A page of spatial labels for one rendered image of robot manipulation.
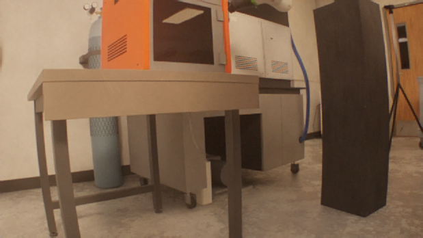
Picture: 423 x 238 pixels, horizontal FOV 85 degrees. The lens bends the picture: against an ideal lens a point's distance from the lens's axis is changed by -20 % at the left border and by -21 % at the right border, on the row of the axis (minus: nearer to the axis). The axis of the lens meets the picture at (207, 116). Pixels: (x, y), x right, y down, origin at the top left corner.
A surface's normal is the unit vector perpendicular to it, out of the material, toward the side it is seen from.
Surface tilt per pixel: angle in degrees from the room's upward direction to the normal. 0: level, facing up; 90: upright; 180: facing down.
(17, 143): 90
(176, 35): 90
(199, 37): 90
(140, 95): 90
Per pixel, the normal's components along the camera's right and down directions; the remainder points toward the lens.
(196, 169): 0.63, 0.00
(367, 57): 0.45, 0.00
